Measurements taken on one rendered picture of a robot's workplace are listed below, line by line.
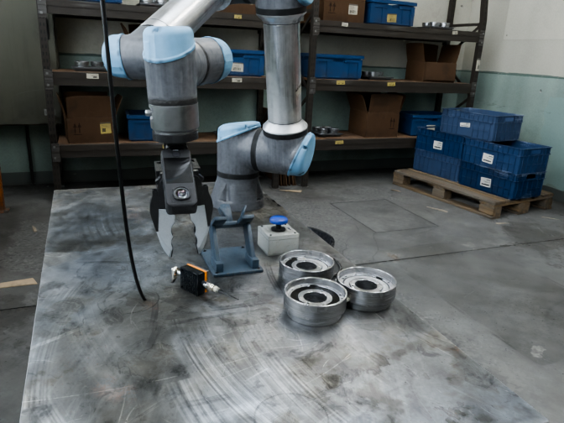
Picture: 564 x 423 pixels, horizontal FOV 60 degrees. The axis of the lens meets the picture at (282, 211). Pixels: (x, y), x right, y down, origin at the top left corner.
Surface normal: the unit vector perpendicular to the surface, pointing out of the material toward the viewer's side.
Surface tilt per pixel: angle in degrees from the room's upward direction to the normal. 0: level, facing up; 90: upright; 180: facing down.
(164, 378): 0
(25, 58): 90
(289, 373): 0
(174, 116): 93
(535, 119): 90
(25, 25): 90
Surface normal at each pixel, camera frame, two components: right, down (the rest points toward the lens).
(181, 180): 0.19, -0.62
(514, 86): -0.93, 0.07
